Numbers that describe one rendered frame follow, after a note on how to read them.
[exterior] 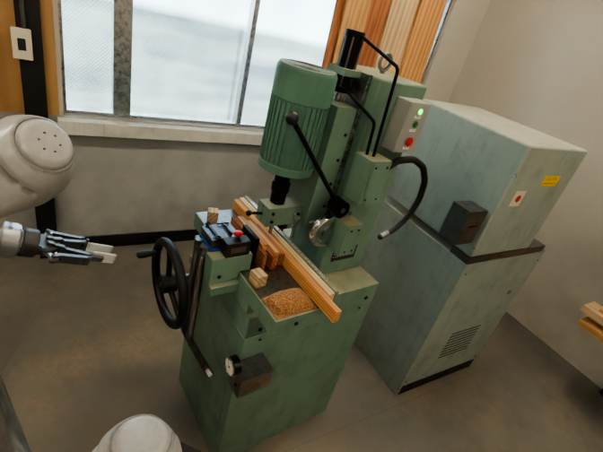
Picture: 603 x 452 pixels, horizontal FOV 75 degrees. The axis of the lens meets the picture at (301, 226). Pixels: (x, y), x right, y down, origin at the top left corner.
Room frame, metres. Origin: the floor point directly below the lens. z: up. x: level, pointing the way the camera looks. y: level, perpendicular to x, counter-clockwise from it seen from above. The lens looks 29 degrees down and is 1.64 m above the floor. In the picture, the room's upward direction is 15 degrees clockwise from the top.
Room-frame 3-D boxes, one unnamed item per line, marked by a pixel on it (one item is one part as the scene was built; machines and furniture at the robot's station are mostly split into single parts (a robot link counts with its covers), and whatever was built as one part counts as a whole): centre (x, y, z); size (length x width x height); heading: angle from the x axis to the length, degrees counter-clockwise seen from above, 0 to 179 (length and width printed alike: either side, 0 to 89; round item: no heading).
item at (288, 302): (0.89, -0.03, 0.92); 0.14 x 0.09 x 0.04; 132
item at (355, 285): (1.25, 0.01, 0.76); 0.57 x 0.45 x 0.09; 132
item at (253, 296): (1.06, 0.15, 0.87); 0.61 x 0.30 x 0.06; 42
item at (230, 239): (1.00, 0.22, 0.99); 0.13 x 0.11 x 0.06; 42
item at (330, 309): (1.11, 0.05, 0.92); 0.67 x 0.02 x 0.04; 42
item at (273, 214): (1.18, 0.08, 1.03); 0.14 x 0.07 x 0.09; 132
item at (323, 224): (1.16, -0.08, 1.02); 0.12 x 0.03 x 0.12; 132
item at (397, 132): (1.27, -0.23, 1.40); 0.10 x 0.06 x 0.16; 132
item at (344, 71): (1.26, 0.00, 1.53); 0.08 x 0.08 x 0.17; 42
